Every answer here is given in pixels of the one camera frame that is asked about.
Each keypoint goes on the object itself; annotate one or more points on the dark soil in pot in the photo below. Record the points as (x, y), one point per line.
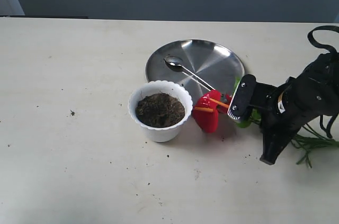
(160, 110)

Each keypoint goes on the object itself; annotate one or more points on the steel spork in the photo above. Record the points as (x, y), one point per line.
(175, 64)

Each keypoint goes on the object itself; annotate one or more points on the red artificial anthurium flower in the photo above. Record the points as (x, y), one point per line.
(313, 135)

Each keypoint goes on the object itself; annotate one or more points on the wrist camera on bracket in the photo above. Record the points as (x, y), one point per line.
(249, 95)

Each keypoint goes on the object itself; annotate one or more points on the round steel plate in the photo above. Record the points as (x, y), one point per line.
(209, 65)

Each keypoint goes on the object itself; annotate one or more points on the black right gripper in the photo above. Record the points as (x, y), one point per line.
(285, 109)

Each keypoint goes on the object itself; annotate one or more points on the white plastic flower pot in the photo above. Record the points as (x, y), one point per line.
(154, 87)

